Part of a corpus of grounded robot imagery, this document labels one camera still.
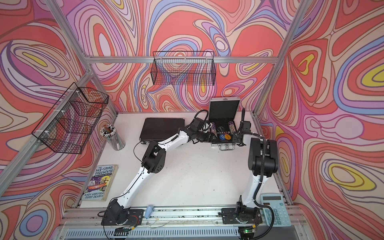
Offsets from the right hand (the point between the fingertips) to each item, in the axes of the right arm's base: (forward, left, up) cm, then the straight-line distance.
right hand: (239, 140), depth 103 cm
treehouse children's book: (-29, +85, +3) cm, 90 cm away
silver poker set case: (+13, +12, +17) cm, 24 cm away
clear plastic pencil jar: (-3, +82, +19) cm, 84 cm away
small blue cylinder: (-42, +56, +3) cm, 70 cm away
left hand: (-2, +17, +5) cm, 18 cm away
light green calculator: (-47, -9, +1) cm, 47 cm away
